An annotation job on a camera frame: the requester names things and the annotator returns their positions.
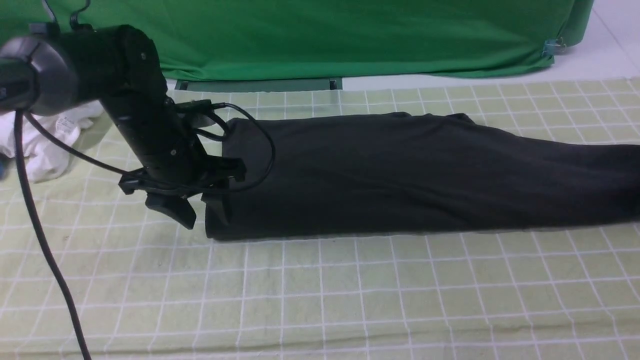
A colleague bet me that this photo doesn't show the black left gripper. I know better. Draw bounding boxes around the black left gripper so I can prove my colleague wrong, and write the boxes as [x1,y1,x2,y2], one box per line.
[100,95,247,230]

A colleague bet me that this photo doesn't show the dark gray long-sleeve shirt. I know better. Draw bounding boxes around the dark gray long-sleeve shirt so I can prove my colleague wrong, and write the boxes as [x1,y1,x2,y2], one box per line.
[205,112,640,241]

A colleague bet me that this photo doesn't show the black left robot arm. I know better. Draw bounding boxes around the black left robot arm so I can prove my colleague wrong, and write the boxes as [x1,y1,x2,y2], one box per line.
[1,23,246,229]

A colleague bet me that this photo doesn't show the crumpled white shirt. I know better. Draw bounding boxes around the crumpled white shirt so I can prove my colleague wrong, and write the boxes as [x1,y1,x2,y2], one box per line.
[0,101,105,183]

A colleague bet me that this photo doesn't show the green checkered table cloth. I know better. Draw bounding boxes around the green checkered table cloth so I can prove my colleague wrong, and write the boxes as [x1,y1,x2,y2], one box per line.
[0,77,640,360]

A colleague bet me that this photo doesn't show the green backdrop cloth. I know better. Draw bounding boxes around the green backdrop cloth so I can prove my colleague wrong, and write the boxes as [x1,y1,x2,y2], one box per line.
[1,0,593,81]

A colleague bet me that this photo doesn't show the dark green flat board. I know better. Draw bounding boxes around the dark green flat board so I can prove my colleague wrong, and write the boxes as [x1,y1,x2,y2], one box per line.
[173,77,343,93]

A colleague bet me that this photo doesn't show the teal binder clip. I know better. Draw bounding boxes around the teal binder clip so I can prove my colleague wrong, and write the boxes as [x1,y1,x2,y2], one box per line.
[541,38,567,59]

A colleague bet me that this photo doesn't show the gray wrist camera box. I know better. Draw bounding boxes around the gray wrist camera box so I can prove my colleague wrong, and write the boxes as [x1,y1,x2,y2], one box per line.
[173,99,221,129]

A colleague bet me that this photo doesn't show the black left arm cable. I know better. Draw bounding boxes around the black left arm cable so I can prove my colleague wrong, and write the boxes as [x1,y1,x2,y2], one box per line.
[14,0,277,360]

